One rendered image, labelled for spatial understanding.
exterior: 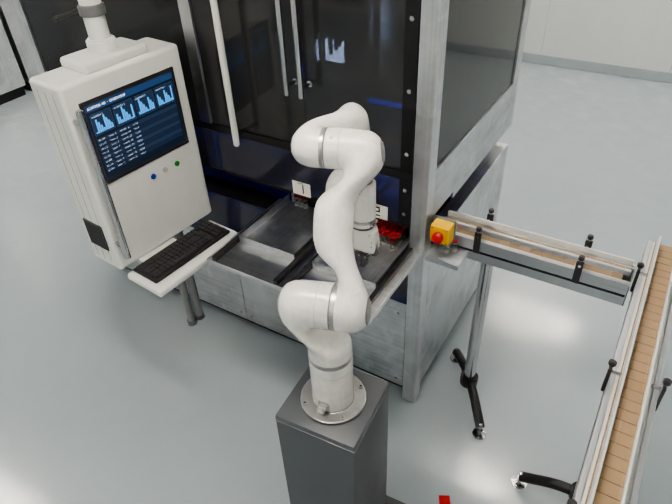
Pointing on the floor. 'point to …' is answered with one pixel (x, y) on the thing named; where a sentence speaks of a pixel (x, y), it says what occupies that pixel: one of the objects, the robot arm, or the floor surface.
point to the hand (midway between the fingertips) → (363, 260)
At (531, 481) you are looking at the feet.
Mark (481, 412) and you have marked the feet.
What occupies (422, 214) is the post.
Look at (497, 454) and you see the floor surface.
